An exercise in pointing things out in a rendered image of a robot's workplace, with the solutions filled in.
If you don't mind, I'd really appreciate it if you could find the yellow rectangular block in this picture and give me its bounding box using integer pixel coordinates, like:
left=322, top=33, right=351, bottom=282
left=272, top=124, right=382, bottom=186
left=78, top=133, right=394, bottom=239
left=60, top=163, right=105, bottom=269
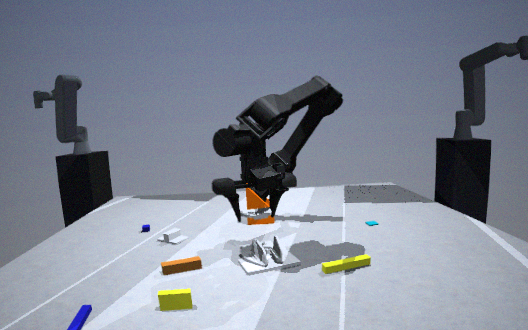
left=158, top=288, right=193, bottom=311

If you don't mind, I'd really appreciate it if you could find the yellow rectangular bar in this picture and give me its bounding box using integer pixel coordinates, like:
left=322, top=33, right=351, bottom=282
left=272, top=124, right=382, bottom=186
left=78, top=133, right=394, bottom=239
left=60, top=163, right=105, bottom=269
left=322, top=254, right=371, bottom=274

